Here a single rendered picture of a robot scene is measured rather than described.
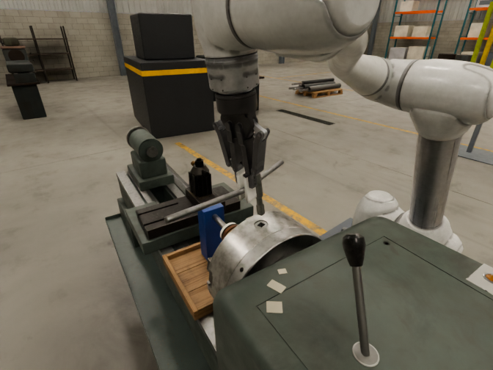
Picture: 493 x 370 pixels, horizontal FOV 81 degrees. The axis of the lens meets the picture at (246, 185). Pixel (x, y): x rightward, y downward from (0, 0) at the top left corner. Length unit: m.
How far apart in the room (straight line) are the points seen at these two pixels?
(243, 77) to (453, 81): 0.50
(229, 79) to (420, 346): 0.49
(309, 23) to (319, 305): 0.41
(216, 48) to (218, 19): 0.05
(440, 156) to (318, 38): 0.65
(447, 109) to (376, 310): 0.49
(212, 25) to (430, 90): 0.55
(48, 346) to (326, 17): 2.22
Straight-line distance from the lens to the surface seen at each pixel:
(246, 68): 0.50
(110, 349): 2.12
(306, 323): 0.51
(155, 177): 1.74
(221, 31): 0.46
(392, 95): 0.87
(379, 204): 1.25
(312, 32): 0.35
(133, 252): 1.82
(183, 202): 1.35
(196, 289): 1.05
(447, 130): 0.87
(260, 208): 0.68
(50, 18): 14.47
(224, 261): 0.71
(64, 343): 2.27
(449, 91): 0.82
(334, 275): 0.59
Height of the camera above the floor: 1.65
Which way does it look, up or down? 28 degrees down
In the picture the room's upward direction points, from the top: straight up
